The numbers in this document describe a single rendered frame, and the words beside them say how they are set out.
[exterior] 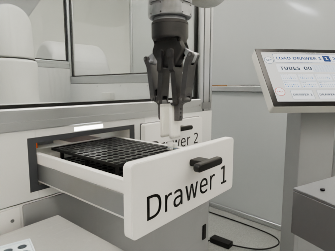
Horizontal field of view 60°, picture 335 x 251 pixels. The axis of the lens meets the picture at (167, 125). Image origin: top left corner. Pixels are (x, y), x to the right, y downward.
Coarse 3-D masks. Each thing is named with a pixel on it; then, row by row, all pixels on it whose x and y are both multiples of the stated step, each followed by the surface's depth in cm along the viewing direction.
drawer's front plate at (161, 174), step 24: (216, 144) 55; (144, 168) 41; (168, 168) 45; (192, 168) 50; (216, 168) 56; (144, 192) 41; (168, 192) 45; (216, 192) 57; (144, 216) 42; (168, 216) 46
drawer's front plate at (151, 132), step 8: (184, 120) 95; (192, 120) 98; (200, 120) 102; (144, 128) 81; (152, 128) 83; (160, 128) 86; (192, 128) 99; (200, 128) 102; (144, 136) 81; (152, 136) 84; (160, 136) 86; (168, 136) 89; (184, 136) 96; (192, 136) 99; (200, 136) 103; (184, 144) 96; (192, 144) 100
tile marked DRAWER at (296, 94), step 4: (292, 92) 114; (296, 92) 114; (300, 92) 114; (304, 92) 114; (308, 92) 115; (312, 92) 115; (292, 96) 113; (296, 96) 113; (300, 96) 113; (304, 96) 113; (308, 96) 113; (312, 96) 114
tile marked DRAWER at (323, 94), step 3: (318, 90) 116; (321, 90) 116; (324, 90) 116; (327, 90) 116; (330, 90) 116; (333, 90) 116; (318, 93) 115; (321, 93) 115; (324, 93) 115; (327, 93) 115; (330, 93) 115; (333, 93) 115; (321, 96) 114; (324, 96) 114; (327, 96) 114; (330, 96) 114; (333, 96) 115
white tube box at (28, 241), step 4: (24, 240) 45; (28, 240) 45; (8, 244) 43; (12, 244) 44; (16, 244) 44; (20, 244) 44; (24, 244) 44; (28, 244) 44; (32, 244) 44; (0, 248) 43; (4, 248) 43; (8, 248) 43; (12, 248) 43; (16, 248) 43; (20, 248) 44; (24, 248) 43; (28, 248) 43; (32, 248) 42
